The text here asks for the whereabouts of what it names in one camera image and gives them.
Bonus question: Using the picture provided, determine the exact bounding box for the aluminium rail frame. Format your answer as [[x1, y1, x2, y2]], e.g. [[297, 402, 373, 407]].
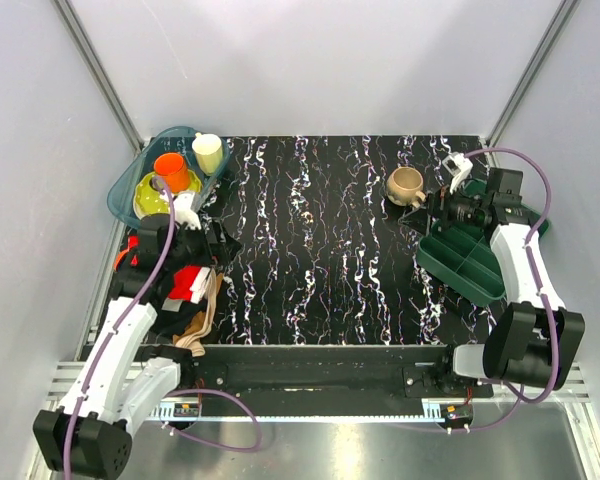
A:
[[47, 359, 594, 431]]

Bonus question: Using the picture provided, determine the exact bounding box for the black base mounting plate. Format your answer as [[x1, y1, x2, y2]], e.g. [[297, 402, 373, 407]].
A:
[[188, 345, 493, 423]]

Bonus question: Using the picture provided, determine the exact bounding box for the yellow green dotted plate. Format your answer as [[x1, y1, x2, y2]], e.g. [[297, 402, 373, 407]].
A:
[[132, 168, 204, 221]]

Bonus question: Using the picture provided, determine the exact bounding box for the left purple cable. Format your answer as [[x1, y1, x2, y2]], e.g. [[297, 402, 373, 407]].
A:
[[62, 174, 264, 480]]

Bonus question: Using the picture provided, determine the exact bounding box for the pile of mixed clothes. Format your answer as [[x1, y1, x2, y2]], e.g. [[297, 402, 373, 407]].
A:
[[110, 232, 226, 359]]

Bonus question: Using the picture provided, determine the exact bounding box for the cream yellow cup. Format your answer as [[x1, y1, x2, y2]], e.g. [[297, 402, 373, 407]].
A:
[[192, 132, 224, 176]]

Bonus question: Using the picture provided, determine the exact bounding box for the teal transparent plastic basin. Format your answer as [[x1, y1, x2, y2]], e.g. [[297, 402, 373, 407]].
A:
[[107, 126, 230, 228]]

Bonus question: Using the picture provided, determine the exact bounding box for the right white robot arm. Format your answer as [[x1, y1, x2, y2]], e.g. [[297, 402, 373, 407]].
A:
[[387, 167, 585, 402]]

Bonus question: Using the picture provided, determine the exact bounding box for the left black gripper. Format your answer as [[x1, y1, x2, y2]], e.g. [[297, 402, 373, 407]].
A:
[[166, 217, 242, 273]]

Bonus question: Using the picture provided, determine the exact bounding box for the green divided organizer tray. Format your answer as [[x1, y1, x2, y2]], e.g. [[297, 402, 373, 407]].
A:
[[417, 169, 563, 308]]

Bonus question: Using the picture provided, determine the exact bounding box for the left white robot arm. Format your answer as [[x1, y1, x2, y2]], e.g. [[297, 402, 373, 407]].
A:
[[33, 214, 241, 479]]

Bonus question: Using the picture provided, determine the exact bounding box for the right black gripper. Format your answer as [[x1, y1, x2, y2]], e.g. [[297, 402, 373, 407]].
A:
[[398, 176, 490, 238]]

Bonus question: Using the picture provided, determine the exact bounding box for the beige ceramic mug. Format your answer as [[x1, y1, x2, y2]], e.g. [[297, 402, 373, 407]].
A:
[[386, 167, 426, 209]]

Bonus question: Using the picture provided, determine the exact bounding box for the orange mug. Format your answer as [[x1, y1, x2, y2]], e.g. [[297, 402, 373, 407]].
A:
[[153, 152, 190, 193]]

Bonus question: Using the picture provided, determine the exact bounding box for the red underwear white trim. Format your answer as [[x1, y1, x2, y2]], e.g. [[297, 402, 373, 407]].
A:
[[167, 266, 215, 304]]

